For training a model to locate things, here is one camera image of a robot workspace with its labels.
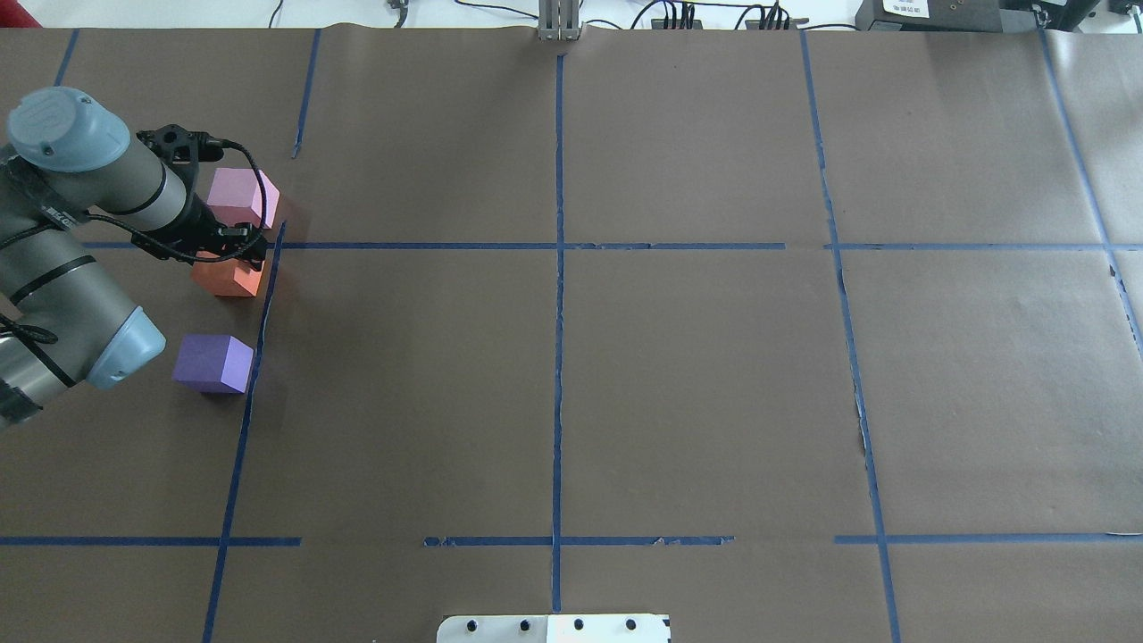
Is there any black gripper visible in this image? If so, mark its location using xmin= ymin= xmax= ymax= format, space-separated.
xmin=174 ymin=198 xmax=267 ymax=272

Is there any orange foam block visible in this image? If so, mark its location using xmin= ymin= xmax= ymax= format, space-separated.
xmin=191 ymin=251 xmax=265 ymax=297

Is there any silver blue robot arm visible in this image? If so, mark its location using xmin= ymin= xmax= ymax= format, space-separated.
xmin=1 ymin=86 xmax=267 ymax=427

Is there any pink foam block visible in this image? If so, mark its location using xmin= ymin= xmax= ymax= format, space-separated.
xmin=205 ymin=168 xmax=280 ymax=230

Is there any purple foam block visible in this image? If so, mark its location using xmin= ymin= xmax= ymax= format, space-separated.
xmin=171 ymin=333 xmax=254 ymax=395

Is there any brown paper table cover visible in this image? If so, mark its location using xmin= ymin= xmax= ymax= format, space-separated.
xmin=3 ymin=26 xmax=1142 ymax=642

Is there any orange black connector strip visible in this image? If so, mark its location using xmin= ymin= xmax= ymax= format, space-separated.
xmin=630 ymin=1 xmax=809 ymax=31

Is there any black box with label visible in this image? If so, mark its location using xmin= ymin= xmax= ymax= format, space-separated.
xmin=854 ymin=1 xmax=1039 ymax=33

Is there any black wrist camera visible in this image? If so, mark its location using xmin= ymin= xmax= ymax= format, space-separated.
xmin=135 ymin=123 xmax=225 ymax=164

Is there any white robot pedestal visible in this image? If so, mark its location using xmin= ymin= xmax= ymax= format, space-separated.
xmin=435 ymin=614 xmax=672 ymax=642

